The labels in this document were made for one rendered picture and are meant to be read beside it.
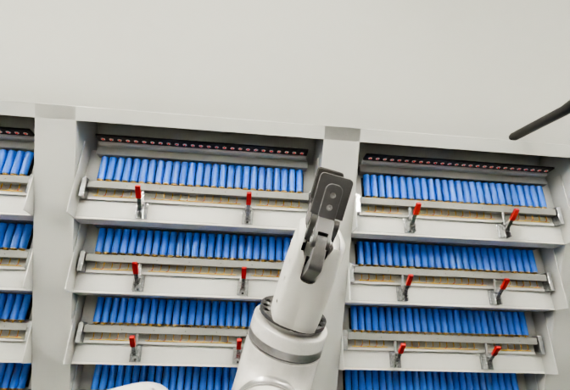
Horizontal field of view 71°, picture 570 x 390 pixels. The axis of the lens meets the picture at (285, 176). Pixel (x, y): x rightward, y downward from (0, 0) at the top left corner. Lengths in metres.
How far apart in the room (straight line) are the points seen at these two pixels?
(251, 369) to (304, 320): 0.08
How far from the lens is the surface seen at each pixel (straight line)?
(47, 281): 1.19
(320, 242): 0.36
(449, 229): 1.18
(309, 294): 0.40
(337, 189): 0.37
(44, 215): 1.14
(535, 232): 1.32
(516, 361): 1.43
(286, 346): 0.43
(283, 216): 1.05
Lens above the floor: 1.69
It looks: 6 degrees down
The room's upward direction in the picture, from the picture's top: 4 degrees clockwise
